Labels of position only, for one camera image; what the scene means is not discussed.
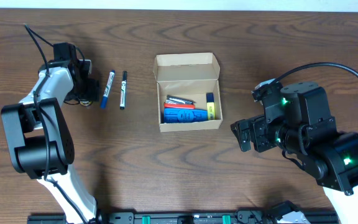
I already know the black mounting rail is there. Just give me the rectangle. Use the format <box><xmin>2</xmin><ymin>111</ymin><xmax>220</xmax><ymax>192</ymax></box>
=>
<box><xmin>27</xmin><ymin>200</ymin><xmax>339</xmax><ymax>224</ymax></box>

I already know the black whiteboard marker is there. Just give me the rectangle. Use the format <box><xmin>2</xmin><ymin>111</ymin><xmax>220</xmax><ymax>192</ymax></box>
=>
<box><xmin>119</xmin><ymin>71</ymin><xmax>127</xmax><ymax>110</ymax></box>

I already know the blue whiteboard marker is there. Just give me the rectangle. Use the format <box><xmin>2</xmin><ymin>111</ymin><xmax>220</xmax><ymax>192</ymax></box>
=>
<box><xmin>100</xmin><ymin>70</ymin><xmax>116</xmax><ymax>109</ymax></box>

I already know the yellow highlighter pen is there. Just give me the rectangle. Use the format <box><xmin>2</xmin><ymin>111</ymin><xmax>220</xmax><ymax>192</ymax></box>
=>
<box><xmin>206</xmin><ymin>93</ymin><xmax>216</xmax><ymax>120</ymax></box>

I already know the red marker pen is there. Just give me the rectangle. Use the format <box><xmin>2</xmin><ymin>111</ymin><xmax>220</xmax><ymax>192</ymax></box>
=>
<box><xmin>164</xmin><ymin>103</ymin><xmax>195</xmax><ymax>110</ymax></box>

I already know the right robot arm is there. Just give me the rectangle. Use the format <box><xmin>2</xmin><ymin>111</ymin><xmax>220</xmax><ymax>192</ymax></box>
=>
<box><xmin>231</xmin><ymin>82</ymin><xmax>358</xmax><ymax>223</ymax></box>

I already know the blue utility knife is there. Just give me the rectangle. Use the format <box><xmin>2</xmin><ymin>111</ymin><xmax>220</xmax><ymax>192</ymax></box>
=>
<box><xmin>163</xmin><ymin>108</ymin><xmax>208</xmax><ymax>123</ymax></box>

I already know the open cardboard box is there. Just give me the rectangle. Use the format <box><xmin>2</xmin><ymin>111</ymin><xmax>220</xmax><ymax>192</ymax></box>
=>
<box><xmin>154</xmin><ymin>52</ymin><xmax>223</xmax><ymax>133</ymax></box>

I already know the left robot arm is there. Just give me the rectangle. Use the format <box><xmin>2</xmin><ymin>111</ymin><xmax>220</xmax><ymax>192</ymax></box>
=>
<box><xmin>1</xmin><ymin>61</ymin><xmax>104</xmax><ymax>223</ymax></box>

